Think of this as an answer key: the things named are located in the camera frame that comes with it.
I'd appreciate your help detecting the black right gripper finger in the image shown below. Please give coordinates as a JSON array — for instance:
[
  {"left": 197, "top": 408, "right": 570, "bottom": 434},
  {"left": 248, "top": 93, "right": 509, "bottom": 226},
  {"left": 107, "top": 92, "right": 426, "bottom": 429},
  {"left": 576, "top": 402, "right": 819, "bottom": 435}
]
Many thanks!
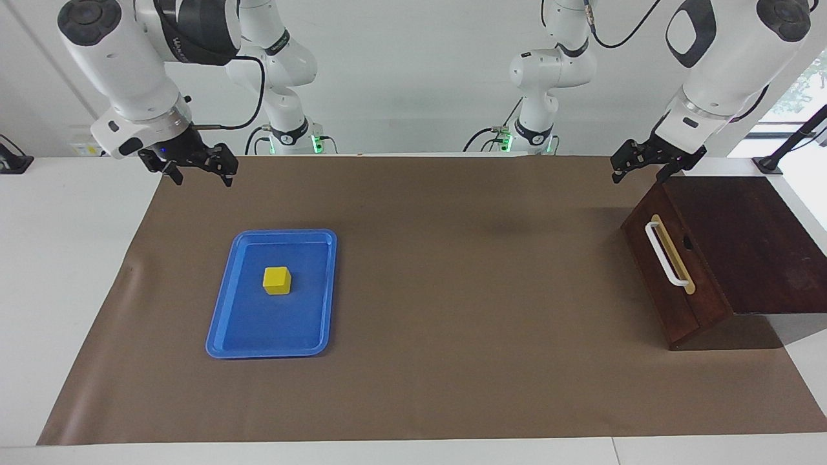
[
  {"left": 139, "top": 150, "right": 185, "bottom": 187},
  {"left": 205, "top": 145, "right": 239, "bottom": 189}
]

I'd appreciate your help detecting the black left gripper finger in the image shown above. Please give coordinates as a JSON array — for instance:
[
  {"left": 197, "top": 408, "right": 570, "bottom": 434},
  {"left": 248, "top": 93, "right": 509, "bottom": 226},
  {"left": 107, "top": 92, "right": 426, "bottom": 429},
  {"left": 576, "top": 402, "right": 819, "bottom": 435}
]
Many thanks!
[
  {"left": 611, "top": 139, "right": 650, "bottom": 185},
  {"left": 654, "top": 161, "right": 689, "bottom": 183}
]

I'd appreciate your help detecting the white drawer handle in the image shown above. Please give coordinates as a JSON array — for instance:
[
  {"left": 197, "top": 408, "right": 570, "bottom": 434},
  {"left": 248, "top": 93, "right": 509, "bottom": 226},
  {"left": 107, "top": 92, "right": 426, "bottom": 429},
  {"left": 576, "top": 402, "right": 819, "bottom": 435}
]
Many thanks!
[{"left": 644, "top": 218, "right": 689, "bottom": 286}]

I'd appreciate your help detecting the wooden drawer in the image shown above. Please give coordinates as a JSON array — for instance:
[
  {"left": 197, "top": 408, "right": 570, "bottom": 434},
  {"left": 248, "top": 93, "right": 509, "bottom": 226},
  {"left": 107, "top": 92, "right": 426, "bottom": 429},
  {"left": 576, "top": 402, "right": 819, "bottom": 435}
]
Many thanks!
[{"left": 622, "top": 180, "right": 705, "bottom": 346}]

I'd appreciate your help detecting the yellow cube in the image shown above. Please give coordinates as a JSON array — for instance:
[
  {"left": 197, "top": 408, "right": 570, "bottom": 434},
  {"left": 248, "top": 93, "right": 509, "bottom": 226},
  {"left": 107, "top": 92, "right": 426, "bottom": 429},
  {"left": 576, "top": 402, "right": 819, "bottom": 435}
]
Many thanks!
[{"left": 262, "top": 265, "right": 293, "bottom": 296}]

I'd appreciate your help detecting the dark wooden drawer cabinet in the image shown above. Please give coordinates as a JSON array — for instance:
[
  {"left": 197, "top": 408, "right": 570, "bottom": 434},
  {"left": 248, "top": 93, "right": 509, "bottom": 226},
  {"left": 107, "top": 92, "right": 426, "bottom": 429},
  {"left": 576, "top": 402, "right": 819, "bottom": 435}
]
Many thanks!
[{"left": 622, "top": 176, "right": 827, "bottom": 351}]

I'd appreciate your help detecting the black mounting stand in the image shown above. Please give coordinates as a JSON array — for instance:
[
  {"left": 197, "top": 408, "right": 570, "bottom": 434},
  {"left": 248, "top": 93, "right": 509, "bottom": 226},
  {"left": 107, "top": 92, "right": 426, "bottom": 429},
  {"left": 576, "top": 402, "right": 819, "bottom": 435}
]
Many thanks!
[{"left": 753, "top": 103, "right": 827, "bottom": 176}]

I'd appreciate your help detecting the bright window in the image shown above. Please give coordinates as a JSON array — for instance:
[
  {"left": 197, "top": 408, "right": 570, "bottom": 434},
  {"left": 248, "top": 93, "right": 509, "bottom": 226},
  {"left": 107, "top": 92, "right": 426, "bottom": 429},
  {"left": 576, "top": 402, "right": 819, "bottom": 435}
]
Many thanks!
[{"left": 753, "top": 48, "right": 827, "bottom": 140}]

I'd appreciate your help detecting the black clamp base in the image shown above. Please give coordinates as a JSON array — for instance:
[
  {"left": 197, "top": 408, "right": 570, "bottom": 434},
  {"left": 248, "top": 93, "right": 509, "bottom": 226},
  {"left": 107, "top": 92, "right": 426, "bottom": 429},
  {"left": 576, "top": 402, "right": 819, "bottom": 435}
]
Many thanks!
[{"left": 0, "top": 134, "right": 34, "bottom": 175}]

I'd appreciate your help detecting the blue plastic tray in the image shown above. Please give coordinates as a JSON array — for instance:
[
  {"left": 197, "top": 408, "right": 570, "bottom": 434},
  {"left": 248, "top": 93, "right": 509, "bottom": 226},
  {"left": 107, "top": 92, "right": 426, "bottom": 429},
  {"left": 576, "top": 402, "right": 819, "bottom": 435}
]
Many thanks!
[{"left": 205, "top": 229, "right": 338, "bottom": 360}]

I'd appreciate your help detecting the brown table mat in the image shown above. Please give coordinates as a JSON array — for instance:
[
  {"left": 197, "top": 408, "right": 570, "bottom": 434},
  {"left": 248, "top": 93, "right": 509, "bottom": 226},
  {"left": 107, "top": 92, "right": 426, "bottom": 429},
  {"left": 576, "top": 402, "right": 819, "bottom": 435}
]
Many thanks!
[{"left": 37, "top": 154, "right": 827, "bottom": 446}]

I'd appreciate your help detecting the white wall socket box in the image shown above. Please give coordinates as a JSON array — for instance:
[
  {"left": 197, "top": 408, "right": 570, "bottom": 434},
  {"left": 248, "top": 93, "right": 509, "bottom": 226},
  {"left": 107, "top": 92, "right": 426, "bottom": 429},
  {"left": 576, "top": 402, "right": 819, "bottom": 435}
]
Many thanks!
[{"left": 70, "top": 126, "right": 107, "bottom": 158}]

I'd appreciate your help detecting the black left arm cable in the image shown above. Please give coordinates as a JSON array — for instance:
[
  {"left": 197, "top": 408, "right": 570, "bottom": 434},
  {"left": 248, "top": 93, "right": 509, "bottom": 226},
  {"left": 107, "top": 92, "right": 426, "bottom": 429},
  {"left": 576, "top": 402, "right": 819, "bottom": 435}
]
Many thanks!
[{"left": 583, "top": 0, "right": 776, "bottom": 123}]

